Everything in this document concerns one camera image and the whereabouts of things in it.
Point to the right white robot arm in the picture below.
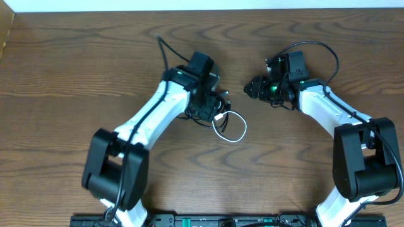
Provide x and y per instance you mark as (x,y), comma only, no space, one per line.
(366,159)

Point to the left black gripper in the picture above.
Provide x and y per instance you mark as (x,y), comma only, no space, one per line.
(207,111)

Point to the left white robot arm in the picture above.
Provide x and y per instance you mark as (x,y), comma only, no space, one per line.
(116,168)

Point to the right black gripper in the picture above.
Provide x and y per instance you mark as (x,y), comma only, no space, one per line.
(259,90)

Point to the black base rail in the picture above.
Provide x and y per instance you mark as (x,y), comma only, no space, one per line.
(172,220)

